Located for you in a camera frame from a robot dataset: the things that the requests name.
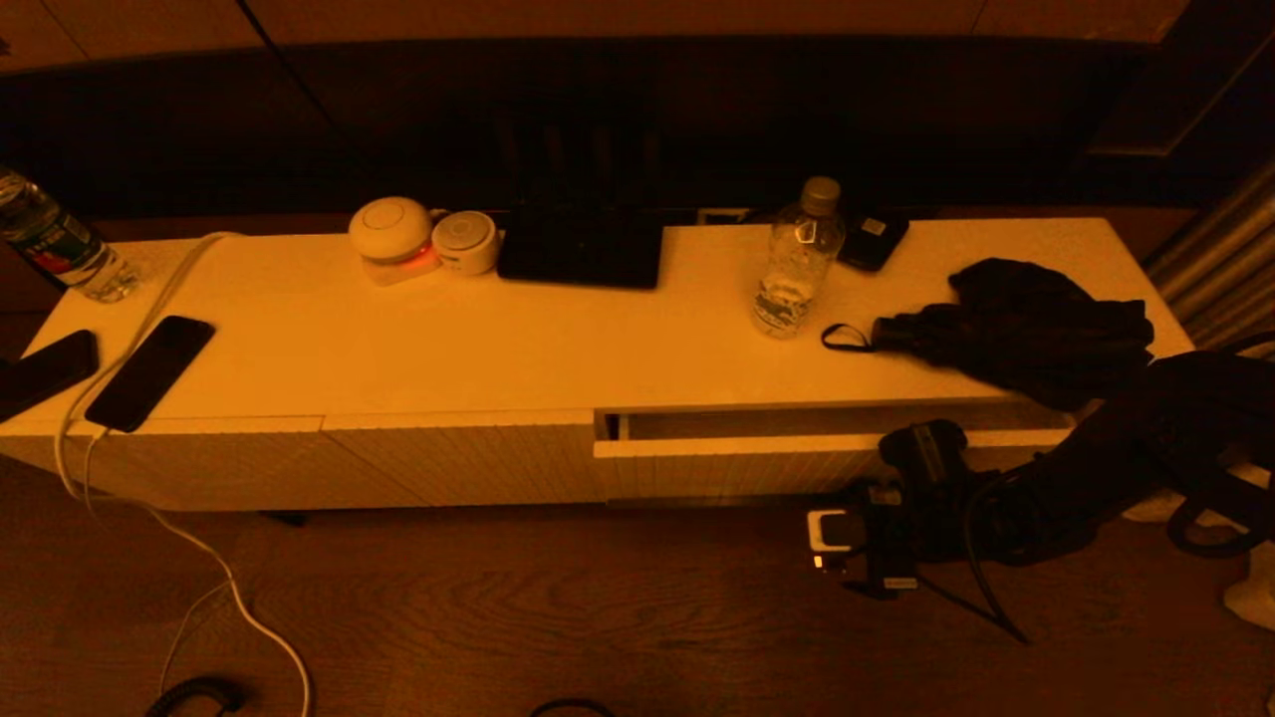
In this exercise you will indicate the clear grey-capped water bottle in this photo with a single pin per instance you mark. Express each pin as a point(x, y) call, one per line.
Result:
point(797, 269)

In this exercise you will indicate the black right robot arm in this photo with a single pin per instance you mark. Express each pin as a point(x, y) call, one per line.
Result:
point(1096, 468)

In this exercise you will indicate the small black labelled device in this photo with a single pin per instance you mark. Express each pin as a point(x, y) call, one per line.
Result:
point(877, 241)

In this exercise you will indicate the white long low cabinet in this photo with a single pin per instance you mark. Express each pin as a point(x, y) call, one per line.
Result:
point(498, 349)

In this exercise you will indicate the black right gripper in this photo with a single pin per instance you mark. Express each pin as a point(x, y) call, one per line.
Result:
point(911, 543)

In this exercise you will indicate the small white round speaker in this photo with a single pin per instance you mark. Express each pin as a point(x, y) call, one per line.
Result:
point(463, 239)

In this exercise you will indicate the white cabinet drawer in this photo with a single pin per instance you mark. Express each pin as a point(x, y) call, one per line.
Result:
point(717, 468)

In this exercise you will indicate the black flat tablet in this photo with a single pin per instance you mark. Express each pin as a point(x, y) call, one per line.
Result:
point(578, 249)

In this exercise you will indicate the red-labelled water bottle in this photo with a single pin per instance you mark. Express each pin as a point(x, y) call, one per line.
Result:
point(60, 249)

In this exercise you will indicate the large white round device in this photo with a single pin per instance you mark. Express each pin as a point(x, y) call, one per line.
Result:
point(390, 231)

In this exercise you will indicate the black smartphone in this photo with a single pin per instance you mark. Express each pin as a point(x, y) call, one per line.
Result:
point(149, 373)
point(45, 370)

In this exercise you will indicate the black umbrella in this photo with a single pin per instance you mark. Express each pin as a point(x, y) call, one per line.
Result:
point(1036, 329)

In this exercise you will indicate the white ribbed cabinet door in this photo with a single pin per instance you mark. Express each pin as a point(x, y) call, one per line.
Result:
point(478, 458)
point(199, 468)

